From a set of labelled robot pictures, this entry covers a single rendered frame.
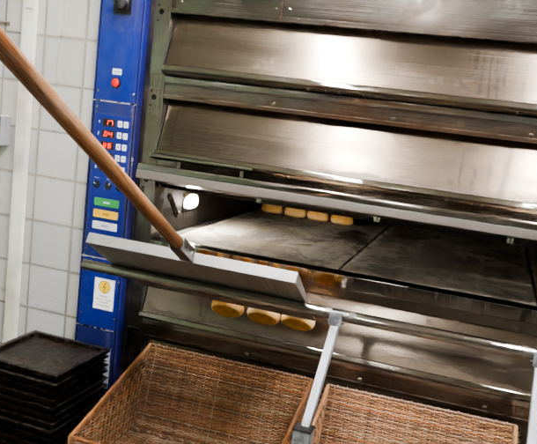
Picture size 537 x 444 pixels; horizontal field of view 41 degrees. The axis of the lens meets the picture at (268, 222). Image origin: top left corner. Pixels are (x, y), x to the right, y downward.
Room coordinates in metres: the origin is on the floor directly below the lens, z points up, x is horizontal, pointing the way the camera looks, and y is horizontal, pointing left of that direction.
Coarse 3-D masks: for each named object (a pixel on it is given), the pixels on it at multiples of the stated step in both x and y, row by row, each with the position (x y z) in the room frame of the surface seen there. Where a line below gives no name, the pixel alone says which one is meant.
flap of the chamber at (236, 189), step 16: (144, 176) 2.14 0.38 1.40; (160, 176) 2.12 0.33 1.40; (176, 176) 2.11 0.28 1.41; (224, 192) 2.16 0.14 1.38; (240, 192) 2.05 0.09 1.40; (256, 192) 2.04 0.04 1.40; (272, 192) 2.03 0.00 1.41; (288, 192) 2.02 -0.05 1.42; (320, 208) 2.13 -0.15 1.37; (336, 208) 1.97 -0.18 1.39; (352, 208) 1.96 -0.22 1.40; (368, 208) 1.95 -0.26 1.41; (384, 208) 1.94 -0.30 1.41; (416, 224) 2.10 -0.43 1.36; (432, 224) 1.90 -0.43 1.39; (448, 224) 1.88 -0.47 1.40; (464, 224) 1.87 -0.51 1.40; (480, 224) 1.86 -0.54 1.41; (528, 240) 1.93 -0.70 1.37
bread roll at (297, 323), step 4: (284, 316) 1.99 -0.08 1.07; (288, 316) 1.98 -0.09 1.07; (292, 316) 1.98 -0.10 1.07; (284, 320) 1.99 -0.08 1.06; (288, 320) 1.98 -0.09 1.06; (292, 320) 1.98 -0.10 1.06; (296, 320) 1.97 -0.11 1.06; (300, 320) 1.97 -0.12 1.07; (304, 320) 1.97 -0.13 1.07; (308, 320) 1.97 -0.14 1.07; (284, 324) 2.01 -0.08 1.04; (288, 324) 2.00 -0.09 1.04; (292, 324) 1.99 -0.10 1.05; (296, 324) 1.99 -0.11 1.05; (300, 324) 1.98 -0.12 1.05; (304, 324) 1.98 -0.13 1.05; (308, 324) 1.97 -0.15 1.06; (312, 324) 1.98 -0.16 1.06; (292, 328) 2.00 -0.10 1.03; (296, 328) 2.00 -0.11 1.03; (300, 328) 1.99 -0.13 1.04; (304, 328) 1.99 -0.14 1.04; (308, 328) 1.98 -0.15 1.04; (312, 328) 1.98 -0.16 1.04
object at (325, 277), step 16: (160, 240) 2.28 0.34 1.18; (224, 256) 2.22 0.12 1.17; (240, 256) 2.20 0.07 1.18; (256, 256) 2.22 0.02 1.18; (304, 272) 2.14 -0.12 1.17; (320, 272) 2.13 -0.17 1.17; (336, 272) 2.13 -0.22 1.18; (352, 272) 2.15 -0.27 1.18; (352, 288) 2.10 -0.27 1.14; (368, 288) 2.08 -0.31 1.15; (384, 288) 2.07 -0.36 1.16; (400, 288) 2.06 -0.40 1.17; (416, 288) 2.05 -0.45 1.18; (432, 288) 2.07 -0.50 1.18; (432, 304) 2.03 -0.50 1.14; (448, 304) 2.02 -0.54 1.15; (464, 304) 2.01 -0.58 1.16; (480, 304) 1.99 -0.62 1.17; (496, 304) 1.98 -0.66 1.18; (512, 304) 1.99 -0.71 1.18; (528, 320) 1.96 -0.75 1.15
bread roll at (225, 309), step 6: (216, 300) 2.05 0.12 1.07; (216, 306) 2.05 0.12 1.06; (222, 306) 2.04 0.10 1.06; (228, 306) 2.03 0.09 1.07; (234, 306) 2.03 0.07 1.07; (240, 306) 2.04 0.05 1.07; (216, 312) 2.06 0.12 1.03; (222, 312) 2.05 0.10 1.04; (228, 312) 2.05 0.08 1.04; (234, 312) 2.04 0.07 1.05; (240, 312) 2.04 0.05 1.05
